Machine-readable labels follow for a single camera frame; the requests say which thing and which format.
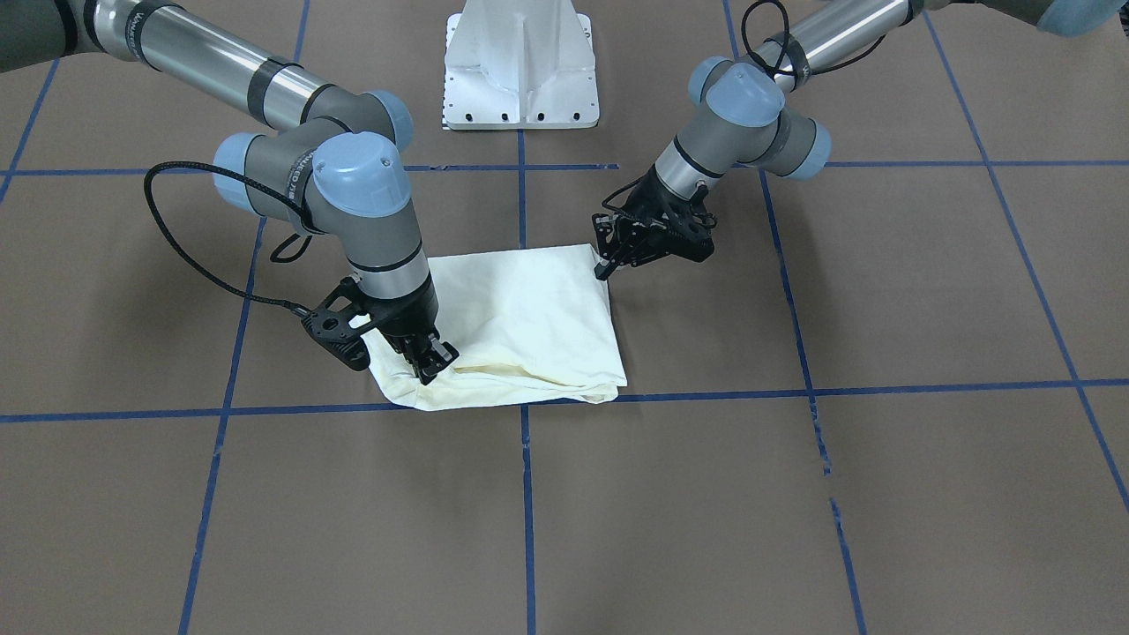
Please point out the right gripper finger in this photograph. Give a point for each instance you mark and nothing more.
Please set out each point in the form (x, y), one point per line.
(437, 356)
(423, 363)

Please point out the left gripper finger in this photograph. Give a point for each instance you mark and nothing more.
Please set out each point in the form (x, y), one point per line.
(607, 265)

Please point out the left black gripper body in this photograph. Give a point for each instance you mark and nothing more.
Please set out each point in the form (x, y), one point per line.
(663, 212)

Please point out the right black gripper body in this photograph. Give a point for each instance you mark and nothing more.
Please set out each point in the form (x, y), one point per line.
(407, 320)

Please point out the cream long-sleeve cat shirt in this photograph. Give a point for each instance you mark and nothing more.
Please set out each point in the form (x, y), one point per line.
(529, 325)

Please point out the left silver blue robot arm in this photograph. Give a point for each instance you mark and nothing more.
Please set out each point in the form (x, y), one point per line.
(740, 118)

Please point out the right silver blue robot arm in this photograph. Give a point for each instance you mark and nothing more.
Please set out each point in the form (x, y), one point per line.
(329, 163)

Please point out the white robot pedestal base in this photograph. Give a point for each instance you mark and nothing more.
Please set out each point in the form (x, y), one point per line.
(519, 65)

